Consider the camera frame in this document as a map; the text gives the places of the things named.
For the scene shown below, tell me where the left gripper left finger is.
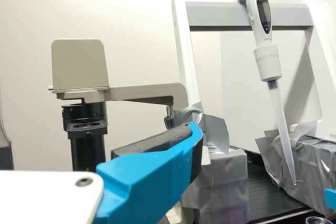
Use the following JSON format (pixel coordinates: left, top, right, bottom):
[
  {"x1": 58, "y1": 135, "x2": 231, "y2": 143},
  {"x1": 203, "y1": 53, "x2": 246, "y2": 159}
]
[{"x1": 91, "y1": 122, "x2": 204, "y2": 224}]

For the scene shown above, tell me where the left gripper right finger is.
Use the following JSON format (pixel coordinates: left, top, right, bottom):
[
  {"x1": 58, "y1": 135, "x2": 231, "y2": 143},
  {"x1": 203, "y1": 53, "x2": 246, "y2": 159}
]
[{"x1": 324, "y1": 188, "x2": 336, "y2": 209}]

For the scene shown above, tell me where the clear flask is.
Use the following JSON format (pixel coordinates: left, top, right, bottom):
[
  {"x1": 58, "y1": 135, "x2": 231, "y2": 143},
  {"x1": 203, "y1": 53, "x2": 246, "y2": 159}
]
[{"x1": 306, "y1": 216, "x2": 330, "y2": 224}]

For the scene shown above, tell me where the grey taped block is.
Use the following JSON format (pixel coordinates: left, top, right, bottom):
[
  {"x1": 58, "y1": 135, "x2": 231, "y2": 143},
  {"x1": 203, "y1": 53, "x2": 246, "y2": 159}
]
[
  {"x1": 164, "y1": 102, "x2": 249, "y2": 224},
  {"x1": 256, "y1": 120, "x2": 336, "y2": 220}
]

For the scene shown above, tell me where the black platform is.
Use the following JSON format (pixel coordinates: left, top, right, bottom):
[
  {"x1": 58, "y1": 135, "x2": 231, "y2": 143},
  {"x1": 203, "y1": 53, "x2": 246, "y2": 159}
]
[{"x1": 246, "y1": 150, "x2": 317, "y2": 219}]

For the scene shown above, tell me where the pipette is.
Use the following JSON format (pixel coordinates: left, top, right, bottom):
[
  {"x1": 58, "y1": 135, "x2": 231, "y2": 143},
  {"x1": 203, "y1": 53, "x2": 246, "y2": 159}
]
[{"x1": 238, "y1": 0, "x2": 300, "y2": 186}]

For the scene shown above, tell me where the white pipette stand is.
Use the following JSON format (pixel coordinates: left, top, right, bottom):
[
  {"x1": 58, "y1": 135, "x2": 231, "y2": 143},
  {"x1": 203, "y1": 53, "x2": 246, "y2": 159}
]
[{"x1": 171, "y1": 0, "x2": 336, "y2": 141}]

